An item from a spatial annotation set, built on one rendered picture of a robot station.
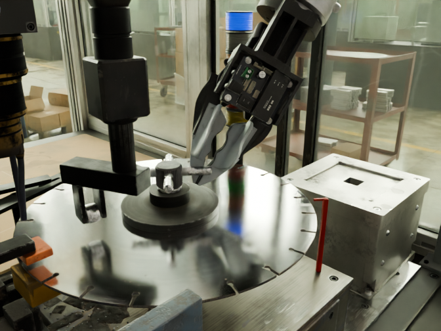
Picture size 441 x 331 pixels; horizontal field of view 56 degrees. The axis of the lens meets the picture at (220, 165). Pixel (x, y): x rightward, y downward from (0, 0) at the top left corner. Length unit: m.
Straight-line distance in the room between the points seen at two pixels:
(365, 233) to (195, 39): 0.64
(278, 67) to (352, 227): 0.31
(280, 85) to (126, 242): 0.22
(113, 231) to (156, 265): 0.08
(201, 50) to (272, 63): 0.64
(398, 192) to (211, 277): 0.40
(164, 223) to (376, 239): 0.32
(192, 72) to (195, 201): 0.64
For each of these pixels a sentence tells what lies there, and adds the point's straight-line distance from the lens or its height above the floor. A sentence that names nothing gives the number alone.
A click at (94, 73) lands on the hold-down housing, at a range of 0.35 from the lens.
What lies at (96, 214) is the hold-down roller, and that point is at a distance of 0.43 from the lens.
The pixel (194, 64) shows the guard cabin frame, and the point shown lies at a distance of 1.06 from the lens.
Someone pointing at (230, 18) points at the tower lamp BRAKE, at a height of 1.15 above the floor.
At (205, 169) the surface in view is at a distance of 0.46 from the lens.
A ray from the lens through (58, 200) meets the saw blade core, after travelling 0.53.
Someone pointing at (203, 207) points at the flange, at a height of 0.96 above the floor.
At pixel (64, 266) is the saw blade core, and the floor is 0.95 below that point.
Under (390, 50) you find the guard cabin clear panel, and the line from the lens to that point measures 0.79.
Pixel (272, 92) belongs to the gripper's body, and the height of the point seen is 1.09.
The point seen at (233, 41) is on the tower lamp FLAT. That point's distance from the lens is 0.70.
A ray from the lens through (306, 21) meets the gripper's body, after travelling 0.42.
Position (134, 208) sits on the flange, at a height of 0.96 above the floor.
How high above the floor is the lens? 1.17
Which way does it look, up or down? 21 degrees down
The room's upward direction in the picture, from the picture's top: straight up
